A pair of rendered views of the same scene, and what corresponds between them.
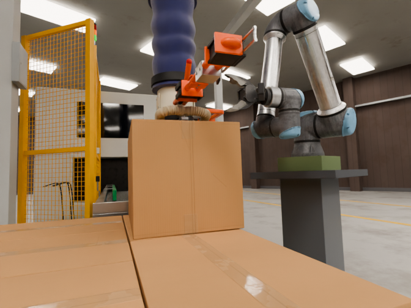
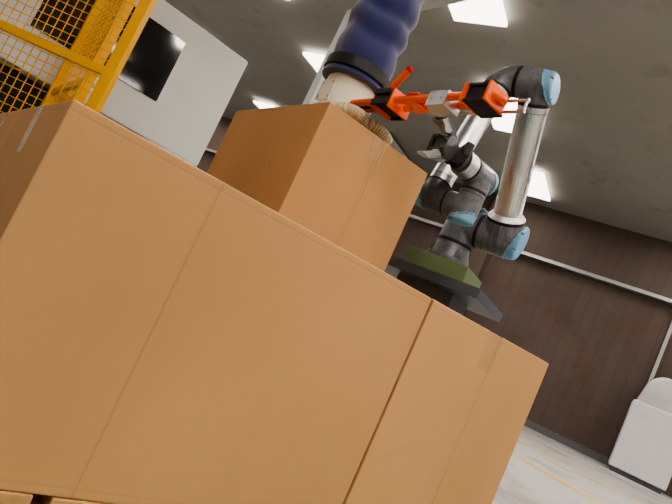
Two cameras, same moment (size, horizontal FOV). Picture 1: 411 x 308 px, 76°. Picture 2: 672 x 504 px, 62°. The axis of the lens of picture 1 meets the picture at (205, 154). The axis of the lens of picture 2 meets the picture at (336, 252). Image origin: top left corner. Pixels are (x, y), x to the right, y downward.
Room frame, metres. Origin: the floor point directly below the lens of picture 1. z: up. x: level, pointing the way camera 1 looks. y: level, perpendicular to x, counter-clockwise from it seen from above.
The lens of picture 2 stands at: (-0.53, 0.48, 0.46)
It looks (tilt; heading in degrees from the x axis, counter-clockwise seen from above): 5 degrees up; 343
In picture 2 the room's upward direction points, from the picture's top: 25 degrees clockwise
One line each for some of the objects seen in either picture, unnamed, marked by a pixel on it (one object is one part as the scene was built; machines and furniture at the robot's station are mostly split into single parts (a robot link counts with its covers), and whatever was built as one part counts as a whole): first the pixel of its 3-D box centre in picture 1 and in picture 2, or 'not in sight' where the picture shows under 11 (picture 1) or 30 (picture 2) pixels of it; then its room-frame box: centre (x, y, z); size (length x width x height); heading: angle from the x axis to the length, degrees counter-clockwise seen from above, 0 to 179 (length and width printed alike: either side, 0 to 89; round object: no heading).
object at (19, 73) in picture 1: (20, 66); not in sight; (1.95, 1.41, 1.62); 0.20 x 0.05 x 0.30; 20
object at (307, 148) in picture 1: (307, 148); (450, 252); (1.59, -0.62, 0.88); 0.19 x 0.19 x 0.10
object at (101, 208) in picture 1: (156, 204); not in sight; (1.56, 0.29, 0.58); 0.70 x 0.03 x 0.06; 110
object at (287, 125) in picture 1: (287, 124); (463, 206); (1.15, -0.37, 0.96); 0.12 x 0.09 x 0.12; 41
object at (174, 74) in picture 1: (175, 84); (357, 77); (1.23, 0.13, 1.19); 0.23 x 0.23 x 0.04
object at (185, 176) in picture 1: (174, 176); (299, 195); (1.21, 0.15, 0.74); 0.60 x 0.40 x 0.40; 18
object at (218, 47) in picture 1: (222, 51); (483, 98); (0.66, -0.05, 1.07); 0.08 x 0.07 x 0.05; 19
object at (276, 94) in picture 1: (270, 96); (464, 163); (1.11, -0.29, 1.08); 0.09 x 0.05 x 0.10; 19
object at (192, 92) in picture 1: (189, 91); (391, 104); (1.00, 0.06, 1.07); 0.10 x 0.08 x 0.06; 109
